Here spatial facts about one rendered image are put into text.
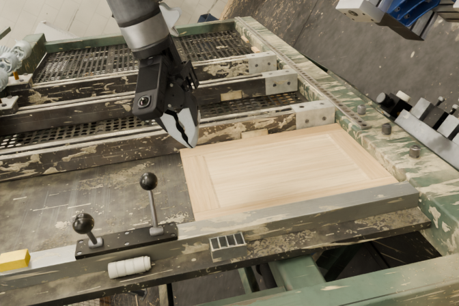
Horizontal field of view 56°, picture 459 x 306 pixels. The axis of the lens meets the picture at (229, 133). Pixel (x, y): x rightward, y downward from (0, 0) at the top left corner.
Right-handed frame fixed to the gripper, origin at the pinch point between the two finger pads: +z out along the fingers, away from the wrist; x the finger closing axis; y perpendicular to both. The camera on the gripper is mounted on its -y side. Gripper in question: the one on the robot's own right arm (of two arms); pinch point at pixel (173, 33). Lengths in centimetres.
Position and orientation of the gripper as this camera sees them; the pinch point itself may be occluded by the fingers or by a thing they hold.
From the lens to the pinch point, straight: 119.2
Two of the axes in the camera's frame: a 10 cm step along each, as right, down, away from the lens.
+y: 8.0, -5.1, -3.2
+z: 6.0, 7.2, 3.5
